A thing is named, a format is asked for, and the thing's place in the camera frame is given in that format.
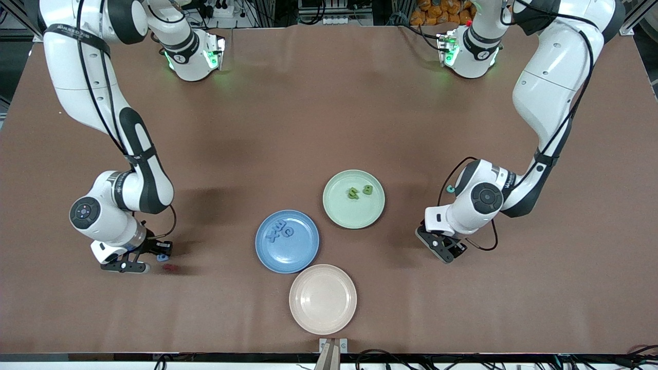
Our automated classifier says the pile of orange objects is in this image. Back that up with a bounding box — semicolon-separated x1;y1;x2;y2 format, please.
410;0;476;26

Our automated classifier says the blue plate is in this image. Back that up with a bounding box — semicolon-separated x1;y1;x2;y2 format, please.
255;210;320;274

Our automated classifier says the white power strip with plugs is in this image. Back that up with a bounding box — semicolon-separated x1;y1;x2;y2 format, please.
198;0;234;19

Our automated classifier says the aluminium frame profile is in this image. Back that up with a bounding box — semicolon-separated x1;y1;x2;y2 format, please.
618;10;658;36

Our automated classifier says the beige plate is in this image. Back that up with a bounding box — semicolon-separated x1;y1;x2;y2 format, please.
289;264;357;336

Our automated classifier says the light green plate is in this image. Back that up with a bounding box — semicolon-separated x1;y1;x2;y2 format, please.
322;169;386;230

